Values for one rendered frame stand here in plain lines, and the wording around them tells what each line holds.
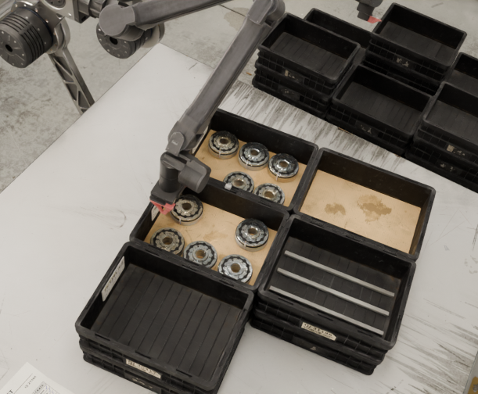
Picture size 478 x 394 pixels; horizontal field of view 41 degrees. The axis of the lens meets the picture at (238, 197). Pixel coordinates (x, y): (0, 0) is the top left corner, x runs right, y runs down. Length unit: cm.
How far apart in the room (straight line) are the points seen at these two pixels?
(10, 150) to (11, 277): 133
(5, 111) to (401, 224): 217
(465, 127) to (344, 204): 107
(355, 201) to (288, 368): 60
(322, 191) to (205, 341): 66
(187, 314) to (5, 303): 56
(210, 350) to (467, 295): 91
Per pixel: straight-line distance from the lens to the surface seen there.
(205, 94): 156
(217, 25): 399
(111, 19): 165
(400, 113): 315
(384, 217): 214
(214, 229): 199
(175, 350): 180
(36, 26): 247
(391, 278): 202
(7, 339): 201
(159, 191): 167
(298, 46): 316
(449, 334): 215
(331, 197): 213
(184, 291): 188
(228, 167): 214
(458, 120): 306
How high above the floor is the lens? 249
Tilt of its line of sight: 53 degrees down
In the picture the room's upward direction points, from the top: 10 degrees clockwise
